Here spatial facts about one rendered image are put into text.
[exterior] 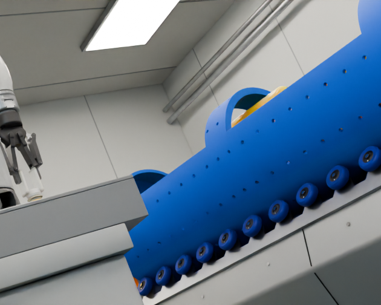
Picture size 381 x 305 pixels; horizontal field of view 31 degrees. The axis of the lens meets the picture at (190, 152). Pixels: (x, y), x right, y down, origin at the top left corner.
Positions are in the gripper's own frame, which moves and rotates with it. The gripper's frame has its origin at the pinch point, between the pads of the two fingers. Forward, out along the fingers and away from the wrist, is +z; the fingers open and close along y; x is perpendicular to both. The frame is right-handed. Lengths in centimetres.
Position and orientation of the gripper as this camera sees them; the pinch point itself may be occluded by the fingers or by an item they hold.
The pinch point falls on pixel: (29, 182)
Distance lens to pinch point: 190.7
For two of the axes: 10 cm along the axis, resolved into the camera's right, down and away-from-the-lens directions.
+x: -6.1, 4.4, 6.6
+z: 3.9, 8.9, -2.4
